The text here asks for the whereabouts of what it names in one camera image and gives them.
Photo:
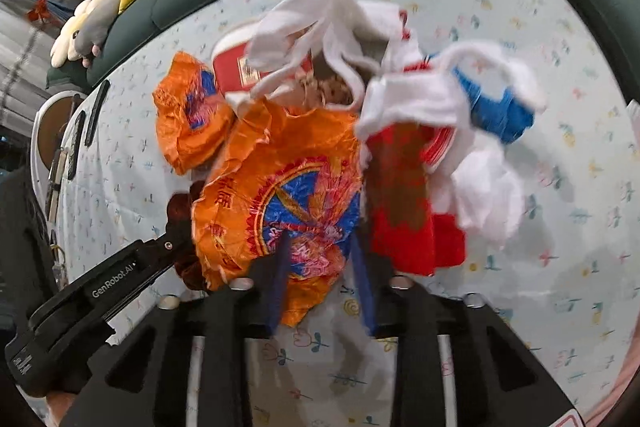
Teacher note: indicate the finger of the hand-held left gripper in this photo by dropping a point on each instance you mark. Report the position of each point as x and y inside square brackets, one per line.
[150, 257]

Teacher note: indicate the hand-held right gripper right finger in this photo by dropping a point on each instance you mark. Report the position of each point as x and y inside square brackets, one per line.
[362, 289]

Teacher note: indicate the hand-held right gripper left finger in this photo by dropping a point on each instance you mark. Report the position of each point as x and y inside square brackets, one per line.
[277, 279]

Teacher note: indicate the dark red wrapper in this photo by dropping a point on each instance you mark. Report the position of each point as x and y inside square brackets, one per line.
[180, 212]

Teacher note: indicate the large orange printed plastic bag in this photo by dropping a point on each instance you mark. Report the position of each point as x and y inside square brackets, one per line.
[260, 167]

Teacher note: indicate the red plastic bag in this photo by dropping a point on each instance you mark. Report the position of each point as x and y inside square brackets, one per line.
[405, 217]

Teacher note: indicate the small orange printed wrapper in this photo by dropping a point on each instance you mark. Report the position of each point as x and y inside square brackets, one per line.
[175, 127]

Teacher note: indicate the black remote control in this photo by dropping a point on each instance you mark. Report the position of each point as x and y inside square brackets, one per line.
[75, 144]
[97, 112]

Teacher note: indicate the white crumpled tissue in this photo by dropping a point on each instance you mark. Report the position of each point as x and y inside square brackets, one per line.
[480, 192]

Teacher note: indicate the white round chair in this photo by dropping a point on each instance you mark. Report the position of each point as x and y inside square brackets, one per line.
[42, 147]

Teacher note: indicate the brown food scraps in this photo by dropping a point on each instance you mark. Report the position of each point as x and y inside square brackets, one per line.
[327, 92]

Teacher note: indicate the white and blue plastic bag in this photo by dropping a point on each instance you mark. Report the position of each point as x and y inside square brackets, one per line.
[415, 102]

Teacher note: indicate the floral tablecloth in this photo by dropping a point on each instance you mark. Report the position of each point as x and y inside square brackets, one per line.
[560, 257]

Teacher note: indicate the red and white box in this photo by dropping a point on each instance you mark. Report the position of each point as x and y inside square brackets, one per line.
[230, 67]

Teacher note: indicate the blue and white package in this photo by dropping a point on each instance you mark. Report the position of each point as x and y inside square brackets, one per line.
[500, 117]

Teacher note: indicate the grey flower plush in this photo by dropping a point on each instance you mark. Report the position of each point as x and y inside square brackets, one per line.
[87, 24]

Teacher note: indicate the red knot ornament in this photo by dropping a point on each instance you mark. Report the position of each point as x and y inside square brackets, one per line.
[40, 13]

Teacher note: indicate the person's pink clothing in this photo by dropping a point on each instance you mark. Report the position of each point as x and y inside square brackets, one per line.
[615, 397]

